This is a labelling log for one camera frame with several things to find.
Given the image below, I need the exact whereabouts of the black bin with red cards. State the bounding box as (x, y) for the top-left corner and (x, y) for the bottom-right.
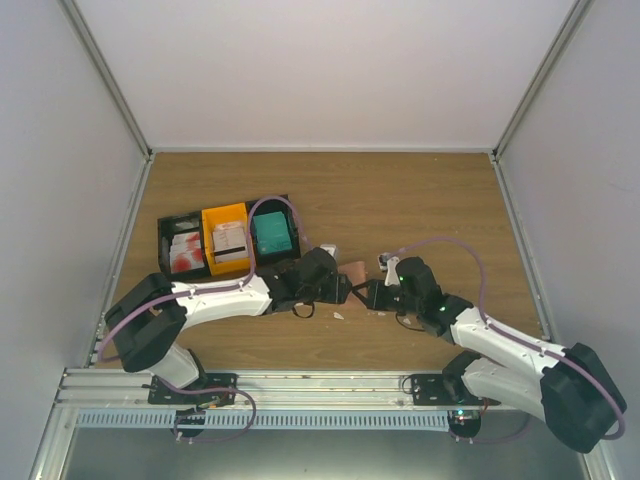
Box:
(157, 211), (209, 281)

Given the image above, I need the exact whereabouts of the yellow bin with white cards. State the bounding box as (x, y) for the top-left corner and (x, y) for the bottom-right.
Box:
(202, 203), (250, 276)

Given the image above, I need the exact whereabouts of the grey slotted cable duct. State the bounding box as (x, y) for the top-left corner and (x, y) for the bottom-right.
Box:
(76, 409), (449, 432)

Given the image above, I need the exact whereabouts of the stack of teal cards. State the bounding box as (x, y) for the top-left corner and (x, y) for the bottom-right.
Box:
(253, 211), (293, 255)

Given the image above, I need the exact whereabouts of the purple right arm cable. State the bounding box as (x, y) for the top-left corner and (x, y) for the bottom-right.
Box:
(389, 235), (627, 441)

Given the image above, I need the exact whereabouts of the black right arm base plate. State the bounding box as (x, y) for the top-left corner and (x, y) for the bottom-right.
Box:
(400, 373), (498, 407)

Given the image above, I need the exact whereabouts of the aluminium front rail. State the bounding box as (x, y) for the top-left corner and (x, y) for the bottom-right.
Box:
(55, 368), (596, 409)

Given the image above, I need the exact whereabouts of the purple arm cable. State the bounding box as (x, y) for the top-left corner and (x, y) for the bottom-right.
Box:
(389, 235), (627, 441)
(99, 195), (314, 362)

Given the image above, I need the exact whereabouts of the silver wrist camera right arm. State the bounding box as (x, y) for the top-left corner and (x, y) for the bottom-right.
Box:
(378, 253), (400, 287)

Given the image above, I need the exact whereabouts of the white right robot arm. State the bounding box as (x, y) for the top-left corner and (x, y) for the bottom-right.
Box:
(352, 257), (627, 453)

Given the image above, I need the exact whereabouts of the stack of white cards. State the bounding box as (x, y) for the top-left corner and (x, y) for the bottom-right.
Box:
(211, 221), (248, 264)

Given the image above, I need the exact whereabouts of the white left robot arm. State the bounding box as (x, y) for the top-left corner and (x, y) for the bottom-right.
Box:
(104, 247), (352, 404)

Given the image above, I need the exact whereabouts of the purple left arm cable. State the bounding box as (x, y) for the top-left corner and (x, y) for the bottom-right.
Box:
(99, 195), (314, 362)

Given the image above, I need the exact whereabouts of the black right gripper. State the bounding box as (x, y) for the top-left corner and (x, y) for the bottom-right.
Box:
(353, 280), (422, 316)

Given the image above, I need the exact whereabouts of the stack of red-white cards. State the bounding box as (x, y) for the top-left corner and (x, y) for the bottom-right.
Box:
(169, 231), (205, 274)

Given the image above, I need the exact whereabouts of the black bin with teal cards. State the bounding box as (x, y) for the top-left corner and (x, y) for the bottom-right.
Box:
(250, 199), (301, 268)

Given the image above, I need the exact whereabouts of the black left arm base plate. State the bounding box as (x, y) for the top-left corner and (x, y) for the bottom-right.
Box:
(144, 372), (238, 406)

